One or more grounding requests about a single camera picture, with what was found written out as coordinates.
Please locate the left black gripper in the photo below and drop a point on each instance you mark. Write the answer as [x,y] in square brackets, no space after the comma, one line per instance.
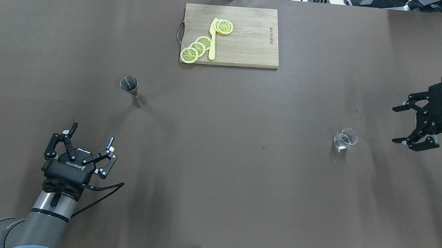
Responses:
[74,163]

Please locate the clear glass measuring cup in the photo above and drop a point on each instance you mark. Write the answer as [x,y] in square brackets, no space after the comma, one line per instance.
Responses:
[345,139]

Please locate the steel double jigger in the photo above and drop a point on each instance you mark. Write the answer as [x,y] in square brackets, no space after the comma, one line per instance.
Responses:
[130,85]

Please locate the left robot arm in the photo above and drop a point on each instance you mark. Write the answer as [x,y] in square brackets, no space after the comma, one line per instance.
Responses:
[48,218]

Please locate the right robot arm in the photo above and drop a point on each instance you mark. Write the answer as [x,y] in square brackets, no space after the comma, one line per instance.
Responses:
[428,107]

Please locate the lemon slice middle of row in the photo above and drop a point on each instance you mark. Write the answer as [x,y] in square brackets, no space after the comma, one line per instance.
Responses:
[199,47]

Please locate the bamboo cutting board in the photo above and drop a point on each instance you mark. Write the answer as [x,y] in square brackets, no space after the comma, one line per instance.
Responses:
[253,42]

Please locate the yellow plastic knife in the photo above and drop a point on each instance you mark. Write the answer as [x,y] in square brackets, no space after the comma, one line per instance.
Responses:
[213,34]

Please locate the lemon slice near knife handle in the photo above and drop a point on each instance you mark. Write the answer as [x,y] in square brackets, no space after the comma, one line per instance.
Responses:
[206,41]

